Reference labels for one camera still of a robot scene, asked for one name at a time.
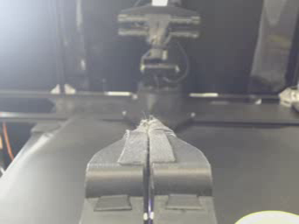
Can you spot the yellow plate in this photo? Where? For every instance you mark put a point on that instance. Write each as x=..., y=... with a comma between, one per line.
x=268, y=218

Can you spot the grey hanging cloth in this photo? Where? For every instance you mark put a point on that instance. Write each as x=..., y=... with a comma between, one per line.
x=269, y=43

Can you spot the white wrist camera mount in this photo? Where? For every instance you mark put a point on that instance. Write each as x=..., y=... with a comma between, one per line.
x=159, y=2

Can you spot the black frame bar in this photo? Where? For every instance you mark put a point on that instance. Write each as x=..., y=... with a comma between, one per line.
x=22, y=94

